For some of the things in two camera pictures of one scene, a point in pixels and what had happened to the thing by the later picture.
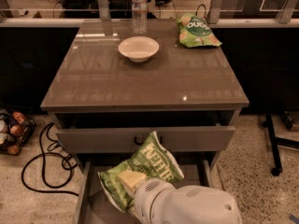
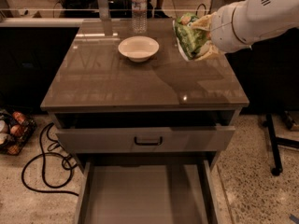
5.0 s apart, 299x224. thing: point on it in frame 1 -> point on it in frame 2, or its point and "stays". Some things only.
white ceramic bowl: [138, 49] stays
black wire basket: [16, 128] stays
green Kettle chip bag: [150, 158] -> [188, 38]
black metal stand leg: [275, 144] stays
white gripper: [149, 194] -> [223, 29]
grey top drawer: [193, 139] stays
